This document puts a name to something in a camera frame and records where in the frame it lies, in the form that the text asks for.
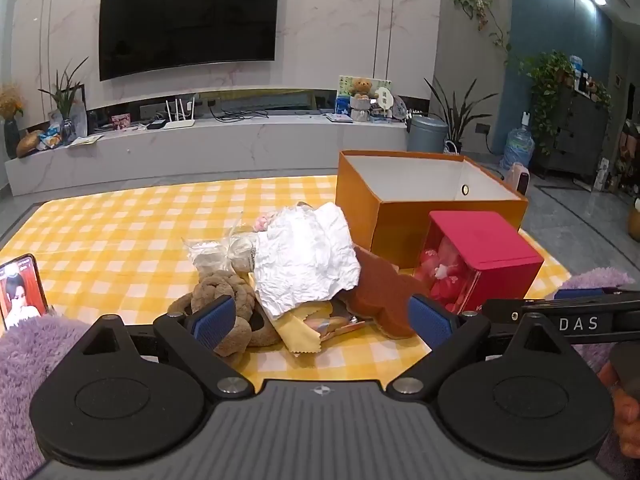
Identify brown bread loaf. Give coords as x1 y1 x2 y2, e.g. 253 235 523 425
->
16 130 47 159

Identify small snack packet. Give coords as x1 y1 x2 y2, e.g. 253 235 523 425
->
310 311 369 337

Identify white wifi router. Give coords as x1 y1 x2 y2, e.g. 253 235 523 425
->
159 97 197 131

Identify orange cardboard box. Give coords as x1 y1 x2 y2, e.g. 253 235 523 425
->
334 150 530 269

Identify black wall television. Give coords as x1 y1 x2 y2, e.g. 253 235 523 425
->
98 0 282 82

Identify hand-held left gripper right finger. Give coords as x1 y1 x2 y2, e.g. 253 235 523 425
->
385 294 571 397

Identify grey trash bin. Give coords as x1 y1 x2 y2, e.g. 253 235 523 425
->
406 115 449 154

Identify yellow zigzag-edged cloth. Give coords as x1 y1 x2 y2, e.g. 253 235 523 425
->
270 302 372 357

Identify brown teddy bear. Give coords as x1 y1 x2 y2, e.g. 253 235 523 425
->
349 77 382 122

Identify bushy green potted plant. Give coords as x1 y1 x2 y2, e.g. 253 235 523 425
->
519 50 577 157

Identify green leafy plant in vase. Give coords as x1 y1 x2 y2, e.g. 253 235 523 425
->
39 56 90 142

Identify person's right hand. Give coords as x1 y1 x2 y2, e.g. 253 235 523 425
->
597 360 640 457

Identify pink space heater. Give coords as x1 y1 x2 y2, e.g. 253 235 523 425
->
504 162 531 197

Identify large water bottle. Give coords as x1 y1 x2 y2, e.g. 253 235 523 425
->
501 111 535 172

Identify brown braided plush toy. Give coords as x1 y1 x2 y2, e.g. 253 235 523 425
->
167 270 283 362

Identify white marble media console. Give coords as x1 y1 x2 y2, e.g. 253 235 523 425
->
5 110 411 197

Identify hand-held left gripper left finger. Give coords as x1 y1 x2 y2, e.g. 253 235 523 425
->
77 294 255 397

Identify person's left forearm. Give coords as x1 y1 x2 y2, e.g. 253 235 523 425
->
0 314 92 480

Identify smartphone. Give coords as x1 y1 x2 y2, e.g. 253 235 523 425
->
0 254 50 332

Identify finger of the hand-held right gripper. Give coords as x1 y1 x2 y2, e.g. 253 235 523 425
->
552 285 640 307

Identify red gift box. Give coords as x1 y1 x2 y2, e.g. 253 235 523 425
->
414 210 545 317

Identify blue snack bag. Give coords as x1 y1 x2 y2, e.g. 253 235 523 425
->
37 127 65 151

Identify yellow checked mat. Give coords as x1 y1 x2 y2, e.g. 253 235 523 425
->
0 175 572 397

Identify white silver sheet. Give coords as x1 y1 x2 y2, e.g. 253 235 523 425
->
252 202 362 322

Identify clear plastic bag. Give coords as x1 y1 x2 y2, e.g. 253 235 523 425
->
182 210 282 281

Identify dark grey cabinet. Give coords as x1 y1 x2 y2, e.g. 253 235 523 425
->
531 84 610 182

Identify hanging vine plant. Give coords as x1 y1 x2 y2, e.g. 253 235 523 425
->
451 0 512 63

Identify dried yellow flowers in vase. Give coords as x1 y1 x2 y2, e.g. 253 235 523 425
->
0 84 25 160

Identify long-leaf potted plant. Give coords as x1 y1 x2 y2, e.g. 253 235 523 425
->
424 76 497 157

